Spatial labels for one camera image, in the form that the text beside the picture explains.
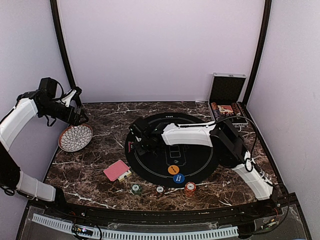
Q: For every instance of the black frame post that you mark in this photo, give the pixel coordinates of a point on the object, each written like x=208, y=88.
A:
x=61, y=43
x=259, y=51

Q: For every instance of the round black poker mat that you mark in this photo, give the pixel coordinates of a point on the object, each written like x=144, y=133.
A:
x=195, y=162

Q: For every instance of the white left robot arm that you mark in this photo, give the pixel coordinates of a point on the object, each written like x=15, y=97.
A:
x=42, y=102

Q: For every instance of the orange big blind button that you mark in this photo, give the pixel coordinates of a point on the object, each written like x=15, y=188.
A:
x=173, y=169

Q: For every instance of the floral ceramic plate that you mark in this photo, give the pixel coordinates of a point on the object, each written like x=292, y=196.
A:
x=75, y=138

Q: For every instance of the boxed card deck in case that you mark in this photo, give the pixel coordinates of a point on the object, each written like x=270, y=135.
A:
x=226, y=110

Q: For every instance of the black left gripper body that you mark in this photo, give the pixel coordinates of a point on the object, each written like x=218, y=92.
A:
x=51, y=110

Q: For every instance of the green chip stack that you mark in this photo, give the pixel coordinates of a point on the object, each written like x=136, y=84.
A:
x=136, y=189

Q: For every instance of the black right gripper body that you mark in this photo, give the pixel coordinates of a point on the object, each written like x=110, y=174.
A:
x=143, y=149

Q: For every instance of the black front table rail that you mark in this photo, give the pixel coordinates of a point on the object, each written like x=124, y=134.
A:
x=239, y=215

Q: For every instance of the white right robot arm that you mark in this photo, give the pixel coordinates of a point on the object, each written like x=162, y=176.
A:
x=219, y=135

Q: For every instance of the black orange 100 chip stack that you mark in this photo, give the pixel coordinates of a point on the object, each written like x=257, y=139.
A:
x=159, y=190

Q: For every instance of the aluminium poker case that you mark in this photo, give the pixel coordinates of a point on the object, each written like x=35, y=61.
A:
x=225, y=90

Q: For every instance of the white cable duct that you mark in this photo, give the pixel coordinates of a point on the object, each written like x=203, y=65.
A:
x=118, y=231

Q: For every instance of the yellow card box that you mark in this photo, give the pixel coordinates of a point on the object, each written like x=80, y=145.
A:
x=124, y=176

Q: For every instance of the wrapped brown 100 chip roll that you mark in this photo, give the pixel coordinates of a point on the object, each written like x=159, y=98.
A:
x=236, y=109

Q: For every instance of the blue small blind button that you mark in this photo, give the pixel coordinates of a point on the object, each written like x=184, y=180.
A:
x=179, y=179

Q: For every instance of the black frame post left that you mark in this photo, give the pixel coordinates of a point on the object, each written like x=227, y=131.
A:
x=61, y=43

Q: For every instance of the red back card deck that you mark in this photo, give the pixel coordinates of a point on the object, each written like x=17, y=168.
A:
x=115, y=170

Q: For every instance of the purple 500 chip roll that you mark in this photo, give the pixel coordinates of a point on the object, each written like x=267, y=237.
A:
x=216, y=114

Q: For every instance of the red 5 chip stack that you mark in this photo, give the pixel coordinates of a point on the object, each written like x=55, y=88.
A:
x=189, y=189

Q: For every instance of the triangular all in marker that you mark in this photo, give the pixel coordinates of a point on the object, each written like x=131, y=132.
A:
x=131, y=146

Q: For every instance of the black frame post right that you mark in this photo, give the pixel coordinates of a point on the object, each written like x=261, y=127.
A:
x=259, y=51

